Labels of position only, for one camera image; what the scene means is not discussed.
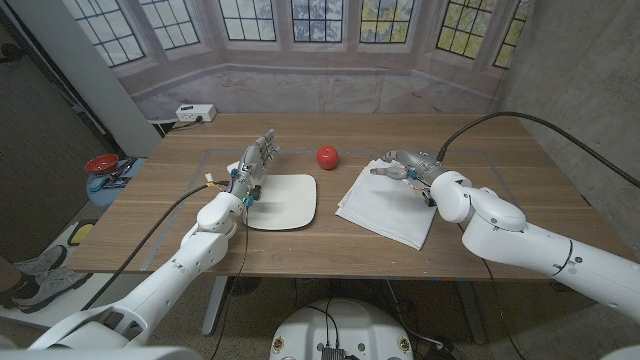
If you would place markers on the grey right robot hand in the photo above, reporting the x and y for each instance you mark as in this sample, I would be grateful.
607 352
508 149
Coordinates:
420 165

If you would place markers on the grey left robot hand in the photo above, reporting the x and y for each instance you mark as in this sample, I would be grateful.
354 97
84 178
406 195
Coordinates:
252 165

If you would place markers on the white square plate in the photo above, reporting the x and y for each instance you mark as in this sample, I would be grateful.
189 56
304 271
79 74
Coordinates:
285 202

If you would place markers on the white cloth napkin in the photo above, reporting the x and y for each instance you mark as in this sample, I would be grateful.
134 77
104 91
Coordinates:
385 210

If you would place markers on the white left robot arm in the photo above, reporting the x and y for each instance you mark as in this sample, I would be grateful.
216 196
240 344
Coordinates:
170 280

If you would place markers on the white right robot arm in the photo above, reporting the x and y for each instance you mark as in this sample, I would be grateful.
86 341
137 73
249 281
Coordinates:
525 245

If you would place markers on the red apple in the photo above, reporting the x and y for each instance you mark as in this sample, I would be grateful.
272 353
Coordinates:
327 157

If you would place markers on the white power strip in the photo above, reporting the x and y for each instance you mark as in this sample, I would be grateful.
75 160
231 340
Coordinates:
195 113

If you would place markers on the printed window backdrop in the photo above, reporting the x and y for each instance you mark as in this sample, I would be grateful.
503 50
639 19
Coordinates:
320 85

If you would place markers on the grey table leg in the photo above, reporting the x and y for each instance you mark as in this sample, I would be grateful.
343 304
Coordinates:
472 312
215 305

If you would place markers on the blue round stool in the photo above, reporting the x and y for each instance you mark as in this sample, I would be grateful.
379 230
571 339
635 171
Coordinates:
107 197

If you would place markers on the red bowl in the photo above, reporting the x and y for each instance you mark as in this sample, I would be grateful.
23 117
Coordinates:
101 164

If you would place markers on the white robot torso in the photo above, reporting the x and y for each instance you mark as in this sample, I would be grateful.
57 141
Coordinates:
345 325

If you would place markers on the yellow black foot pedal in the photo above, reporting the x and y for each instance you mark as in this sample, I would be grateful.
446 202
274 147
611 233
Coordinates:
82 233

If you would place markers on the grey sneaker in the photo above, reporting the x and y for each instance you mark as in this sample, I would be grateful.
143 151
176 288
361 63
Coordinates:
42 260
50 290

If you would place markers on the white floor mat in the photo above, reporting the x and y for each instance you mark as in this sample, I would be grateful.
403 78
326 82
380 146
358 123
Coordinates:
65 310

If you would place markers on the person's leg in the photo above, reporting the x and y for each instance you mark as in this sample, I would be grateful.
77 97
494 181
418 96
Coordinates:
9 277

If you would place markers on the dark perforated wall panel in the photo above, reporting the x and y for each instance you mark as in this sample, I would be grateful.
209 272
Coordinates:
40 165

